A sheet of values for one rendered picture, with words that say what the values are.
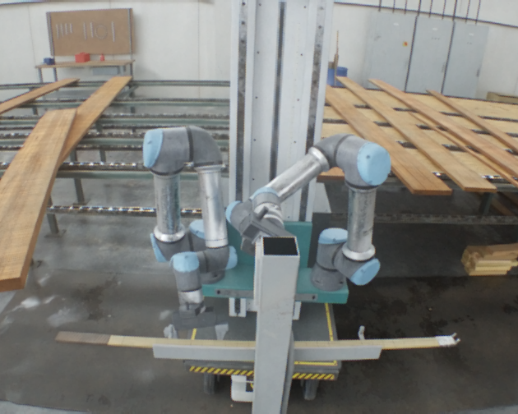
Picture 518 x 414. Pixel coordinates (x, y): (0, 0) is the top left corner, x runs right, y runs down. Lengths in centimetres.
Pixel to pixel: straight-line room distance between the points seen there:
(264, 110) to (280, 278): 91
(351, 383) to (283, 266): 154
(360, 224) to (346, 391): 105
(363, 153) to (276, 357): 64
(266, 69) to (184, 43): 684
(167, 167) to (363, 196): 62
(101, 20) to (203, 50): 215
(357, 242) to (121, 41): 745
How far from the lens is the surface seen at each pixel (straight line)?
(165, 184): 124
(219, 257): 125
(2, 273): 137
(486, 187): 238
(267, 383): 82
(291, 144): 147
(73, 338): 93
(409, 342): 94
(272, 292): 64
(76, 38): 863
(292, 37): 140
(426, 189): 212
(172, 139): 117
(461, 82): 874
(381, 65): 795
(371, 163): 111
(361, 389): 209
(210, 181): 121
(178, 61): 825
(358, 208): 122
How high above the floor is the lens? 164
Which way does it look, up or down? 27 degrees down
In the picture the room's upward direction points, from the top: 3 degrees clockwise
